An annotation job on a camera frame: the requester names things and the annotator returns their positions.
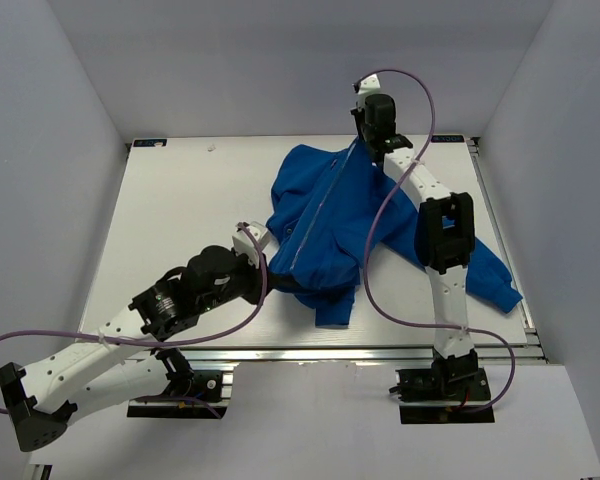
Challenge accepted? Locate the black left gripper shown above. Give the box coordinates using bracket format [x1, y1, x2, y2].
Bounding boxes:
[198, 248, 281, 314]

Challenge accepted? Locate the blue zip-up jacket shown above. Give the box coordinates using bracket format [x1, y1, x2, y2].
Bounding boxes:
[268, 139, 524, 329]

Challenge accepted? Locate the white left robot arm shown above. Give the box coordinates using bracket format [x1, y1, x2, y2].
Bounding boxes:
[0, 246, 298, 452]

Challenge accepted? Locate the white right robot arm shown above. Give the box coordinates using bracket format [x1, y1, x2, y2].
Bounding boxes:
[354, 92, 478, 399]

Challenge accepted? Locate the blue right corner label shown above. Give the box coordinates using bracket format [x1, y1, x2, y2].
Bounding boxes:
[431, 135, 465, 143]

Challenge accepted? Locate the blue corner label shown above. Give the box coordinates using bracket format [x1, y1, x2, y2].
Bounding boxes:
[132, 138, 167, 148]
[431, 135, 465, 143]

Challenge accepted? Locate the blue left corner label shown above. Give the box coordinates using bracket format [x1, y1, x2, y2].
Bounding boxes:
[132, 138, 167, 148]

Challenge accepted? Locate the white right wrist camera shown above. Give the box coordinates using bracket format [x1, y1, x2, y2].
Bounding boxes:
[353, 74, 382, 110]

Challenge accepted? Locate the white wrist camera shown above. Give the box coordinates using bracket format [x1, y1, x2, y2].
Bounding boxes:
[353, 74, 382, 110]
[232, 222, 271, 269]

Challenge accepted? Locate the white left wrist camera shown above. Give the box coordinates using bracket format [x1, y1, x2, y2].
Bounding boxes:
[232, 222, 271, 269]

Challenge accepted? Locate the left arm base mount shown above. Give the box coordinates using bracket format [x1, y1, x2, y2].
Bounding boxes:
[127, 366, 233, 420]

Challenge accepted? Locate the aluminium table front rail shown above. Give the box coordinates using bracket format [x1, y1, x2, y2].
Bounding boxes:
[182, 345, 545, 362]

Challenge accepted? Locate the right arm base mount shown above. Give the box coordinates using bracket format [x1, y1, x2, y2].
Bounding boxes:
[389, 368, 495, 425]

